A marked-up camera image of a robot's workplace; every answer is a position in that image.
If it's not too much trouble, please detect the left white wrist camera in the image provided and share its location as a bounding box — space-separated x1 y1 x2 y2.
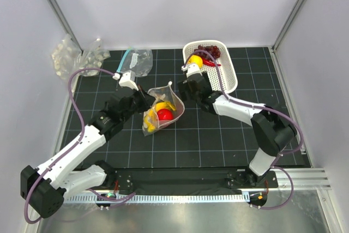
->
119 70 139 91

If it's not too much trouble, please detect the yellow round fruit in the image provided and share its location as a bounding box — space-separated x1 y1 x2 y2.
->
188 55 203 68

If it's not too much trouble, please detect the dark red grape bunch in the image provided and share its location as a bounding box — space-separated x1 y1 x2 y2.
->
194 45 221 59

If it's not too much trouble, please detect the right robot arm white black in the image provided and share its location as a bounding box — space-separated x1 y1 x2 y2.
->
177 72 297 187

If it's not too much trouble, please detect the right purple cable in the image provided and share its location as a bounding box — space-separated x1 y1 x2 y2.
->
182 49 305 211

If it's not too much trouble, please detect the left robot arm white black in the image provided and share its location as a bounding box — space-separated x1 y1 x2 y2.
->
20 89 155 224

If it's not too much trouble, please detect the aluminium frame rail right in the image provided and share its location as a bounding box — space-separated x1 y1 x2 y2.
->
273 168 331 190

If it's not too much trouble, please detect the aluminium corner post left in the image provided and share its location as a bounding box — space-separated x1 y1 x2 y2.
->
47 0 82 50

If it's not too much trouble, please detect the red chili pepper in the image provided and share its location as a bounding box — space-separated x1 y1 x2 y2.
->
202 59 221 67

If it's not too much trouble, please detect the white perforated plastic basket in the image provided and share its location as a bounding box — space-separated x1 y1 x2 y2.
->
182 39 238 94

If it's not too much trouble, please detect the yellow banana bunch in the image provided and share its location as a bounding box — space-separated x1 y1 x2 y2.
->
143 101 176 133

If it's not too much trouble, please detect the red apple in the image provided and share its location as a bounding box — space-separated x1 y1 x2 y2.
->
157 108 174 121

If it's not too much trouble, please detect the aluminium corner post right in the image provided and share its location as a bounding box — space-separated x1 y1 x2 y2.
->
272 0 306 52

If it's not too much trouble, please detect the aluminium corner post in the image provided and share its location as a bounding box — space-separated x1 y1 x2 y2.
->
47 0 82 50
272 0 306 52

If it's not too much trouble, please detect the polka dot zip bag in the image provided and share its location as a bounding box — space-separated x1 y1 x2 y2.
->
142 81 185 136

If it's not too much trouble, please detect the blue zipper clear bag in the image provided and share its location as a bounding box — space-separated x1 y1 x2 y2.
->
116 48 153 77

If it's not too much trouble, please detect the polka dot bag middle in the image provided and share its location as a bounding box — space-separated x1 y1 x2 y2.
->
75 38 110 76

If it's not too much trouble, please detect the slotted cable duct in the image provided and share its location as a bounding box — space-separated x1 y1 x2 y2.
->
64 192 250 205

